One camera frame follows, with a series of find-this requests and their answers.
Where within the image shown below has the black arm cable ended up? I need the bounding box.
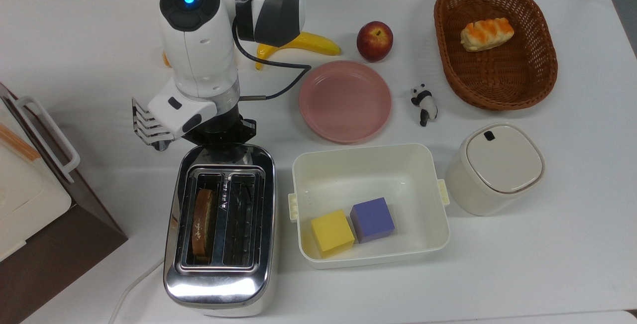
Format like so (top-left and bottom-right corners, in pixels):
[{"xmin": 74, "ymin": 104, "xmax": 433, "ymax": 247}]
[{"xmin": 232, "ymin": 15, "xmax": 313, "ymax": 102}]

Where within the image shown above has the white toaster power cable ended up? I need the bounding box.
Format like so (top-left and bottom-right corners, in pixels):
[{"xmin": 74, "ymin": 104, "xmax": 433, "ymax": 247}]
[{"xmin": 108, "ymin": 257, "xmax": 165, "ymax": 324}]

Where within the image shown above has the yellow cube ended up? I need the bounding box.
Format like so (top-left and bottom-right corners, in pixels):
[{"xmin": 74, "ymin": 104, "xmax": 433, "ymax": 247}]
[{"xmin": 311, "ymin": 209, "xmax": 356, "ymax": 259}]

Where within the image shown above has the purple cube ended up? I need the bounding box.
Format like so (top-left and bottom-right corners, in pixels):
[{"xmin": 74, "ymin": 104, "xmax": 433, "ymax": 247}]
[{"xmin": 350, "ymin": 197, "xmax": 396, "ymax": 244}]

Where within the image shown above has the pink plate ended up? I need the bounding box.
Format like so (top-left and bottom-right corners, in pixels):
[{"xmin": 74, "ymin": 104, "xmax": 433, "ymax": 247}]
[{"xmin": 299, "ymin": 61, "xmax": 393, "ymax": 144}]

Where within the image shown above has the red apple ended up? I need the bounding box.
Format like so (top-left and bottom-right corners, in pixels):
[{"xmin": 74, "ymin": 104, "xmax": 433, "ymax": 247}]
[{"xmin": 356, "ymin": 21, "xmax": 394, "ymax": 63}]

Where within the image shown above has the yellow banana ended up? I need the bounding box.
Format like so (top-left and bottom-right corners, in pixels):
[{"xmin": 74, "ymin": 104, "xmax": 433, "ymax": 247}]
[{"xmin": 255, "ymin": 31, "xmax": 342, "ymax": 71}]

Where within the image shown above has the metal wire toast rack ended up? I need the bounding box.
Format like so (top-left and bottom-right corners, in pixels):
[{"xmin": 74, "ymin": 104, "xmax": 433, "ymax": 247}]
[{"xmin": 131, "ymin": 97, "xmax": 176, "ymax": 152}]

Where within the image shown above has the chrome two-slot toaster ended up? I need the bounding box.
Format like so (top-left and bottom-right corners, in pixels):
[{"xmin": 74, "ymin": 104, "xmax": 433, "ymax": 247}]
[{"xmin": 163, "ymin": 144, "xmax": 277, "ymax": 318}]

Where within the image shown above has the white plastic container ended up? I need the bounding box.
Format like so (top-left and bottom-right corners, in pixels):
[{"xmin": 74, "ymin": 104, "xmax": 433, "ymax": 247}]
[{"xmin": 288, "ymin": 143, "xmax": 451, "ymax": 270}]

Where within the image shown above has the white lidded bin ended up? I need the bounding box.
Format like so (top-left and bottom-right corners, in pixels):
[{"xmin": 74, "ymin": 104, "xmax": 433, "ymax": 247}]
[{"xmin": 444, "ymin": 123, "xmax": 546, "ymax": 216}]

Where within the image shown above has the panda figurine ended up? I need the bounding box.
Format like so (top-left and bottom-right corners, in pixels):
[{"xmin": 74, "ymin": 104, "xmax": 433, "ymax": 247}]
[{"xmin": 411, "ymin": 84, "xmax": 438, "ymax": 127}]

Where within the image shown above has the brown bread slice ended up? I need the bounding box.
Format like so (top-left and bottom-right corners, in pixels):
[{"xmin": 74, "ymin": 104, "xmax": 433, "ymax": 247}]
[{"xmin": 192, "ymin": 188, "xmax": 215, "ymax": 256}]

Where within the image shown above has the small orange glazed bread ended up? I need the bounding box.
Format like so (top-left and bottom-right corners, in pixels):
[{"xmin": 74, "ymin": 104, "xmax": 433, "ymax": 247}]
[{"xmin": 460, "ymin": 17, "xmax": 515, "ymax": 53}]

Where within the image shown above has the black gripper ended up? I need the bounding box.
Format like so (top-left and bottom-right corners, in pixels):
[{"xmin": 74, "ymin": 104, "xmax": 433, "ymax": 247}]
[{"xmin": 185, "ymin": 110, "xmax": 257, "ymax": 149}]

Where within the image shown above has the brown wicker basket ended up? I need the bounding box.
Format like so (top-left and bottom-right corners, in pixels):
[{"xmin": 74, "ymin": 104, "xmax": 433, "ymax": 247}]
[{"xmin": 433, "ymin": 0, "xmax": 558, "ymax": 111}]

